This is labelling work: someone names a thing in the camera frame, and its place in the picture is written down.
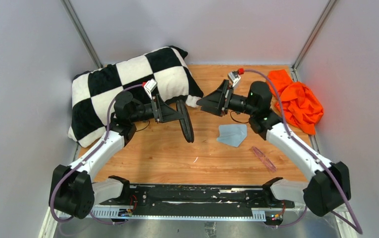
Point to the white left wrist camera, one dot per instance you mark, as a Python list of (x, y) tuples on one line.
[(149, 87)]

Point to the black white checkered pillow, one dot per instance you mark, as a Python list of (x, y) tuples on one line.
[(93, 91)]

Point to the black glasses case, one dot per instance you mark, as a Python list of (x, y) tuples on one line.
[(185, 122)]

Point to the orange crumpled cloth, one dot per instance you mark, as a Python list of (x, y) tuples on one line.
[(301, 107)]

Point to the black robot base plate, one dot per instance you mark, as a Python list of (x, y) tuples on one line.
[(197, 201)]

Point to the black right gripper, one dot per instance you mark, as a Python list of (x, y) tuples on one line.
[(227, 93)]

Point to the light blue cleaning cloth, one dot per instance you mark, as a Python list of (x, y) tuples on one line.
[(232, 134)]

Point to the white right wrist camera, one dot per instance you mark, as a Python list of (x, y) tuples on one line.
[(235, 76)]

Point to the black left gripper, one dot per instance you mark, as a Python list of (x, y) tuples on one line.
[(163, 112)]

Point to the aluminium frame rail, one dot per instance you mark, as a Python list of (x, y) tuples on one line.
[(71, 12)]

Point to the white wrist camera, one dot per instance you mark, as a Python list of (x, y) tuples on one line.
[(149, 87), (235, 76)]

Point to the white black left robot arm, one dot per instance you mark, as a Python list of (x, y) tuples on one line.
[(73, 191)]

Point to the pink transparent sunglasses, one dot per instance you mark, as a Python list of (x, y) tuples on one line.
[(264, 159)]

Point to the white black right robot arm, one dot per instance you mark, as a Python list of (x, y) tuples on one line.
[(328, 183)]

